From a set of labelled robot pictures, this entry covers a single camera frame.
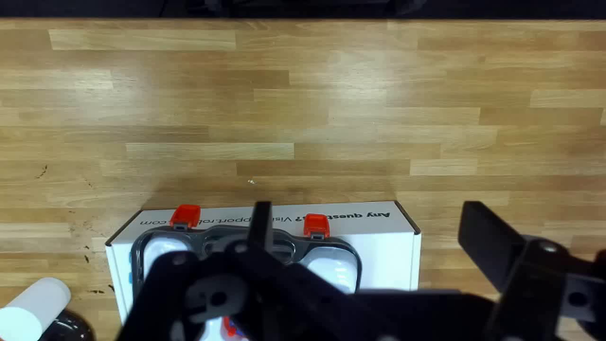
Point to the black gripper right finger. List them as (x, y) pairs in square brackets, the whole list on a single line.
[(541, 285)]

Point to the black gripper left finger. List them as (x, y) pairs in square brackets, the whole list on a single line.
[(208, 296)]

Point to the red case latch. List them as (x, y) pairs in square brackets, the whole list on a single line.
[(314, 224), (183, 215)]

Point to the white cardboard box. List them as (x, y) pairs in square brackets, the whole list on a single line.
[(390, 253)]

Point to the white paper cup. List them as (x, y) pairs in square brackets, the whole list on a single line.
[(30, 310)]

